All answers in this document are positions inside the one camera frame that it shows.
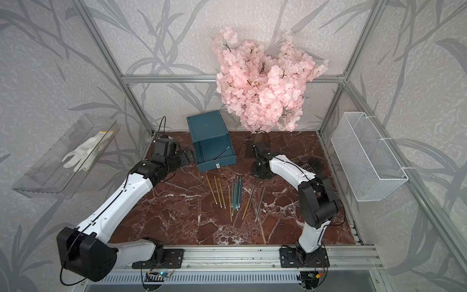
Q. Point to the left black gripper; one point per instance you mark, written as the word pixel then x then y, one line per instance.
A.
pixel 184 159

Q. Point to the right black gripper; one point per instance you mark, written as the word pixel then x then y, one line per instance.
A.
pixel 254 173

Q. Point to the teal top drawer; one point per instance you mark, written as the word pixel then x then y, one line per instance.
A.
pixel 213 146

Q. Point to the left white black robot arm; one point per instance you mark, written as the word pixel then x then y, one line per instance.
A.
pixel 86 250

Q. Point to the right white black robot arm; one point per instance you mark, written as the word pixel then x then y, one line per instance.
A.
pixel 318 207

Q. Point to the teal drawer cabinet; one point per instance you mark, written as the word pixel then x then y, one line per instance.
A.
pixel 206 125

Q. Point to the yellow pencil right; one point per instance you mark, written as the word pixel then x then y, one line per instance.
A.
pixel 249 202

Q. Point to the beige slotted scoop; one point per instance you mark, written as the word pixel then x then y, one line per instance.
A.
pixel 308 168

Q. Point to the pink blossom artificial tree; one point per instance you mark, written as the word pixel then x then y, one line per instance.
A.
pixel 264 91

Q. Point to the white glove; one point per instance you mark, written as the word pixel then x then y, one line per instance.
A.
pixel 86 153

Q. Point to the left circuit board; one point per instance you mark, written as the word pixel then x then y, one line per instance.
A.
pixel 156 276

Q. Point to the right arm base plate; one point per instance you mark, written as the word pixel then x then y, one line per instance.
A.
pixel 298 258

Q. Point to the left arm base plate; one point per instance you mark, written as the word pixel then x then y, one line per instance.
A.
pixel 162 258

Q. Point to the white wire mesh basket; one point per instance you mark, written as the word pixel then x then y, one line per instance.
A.
pixel 371 168

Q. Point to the clear plastic wall tray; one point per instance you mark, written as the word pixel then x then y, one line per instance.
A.
pixel 61 171

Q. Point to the aluminium front rail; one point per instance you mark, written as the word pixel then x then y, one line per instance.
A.
pixel 271 258

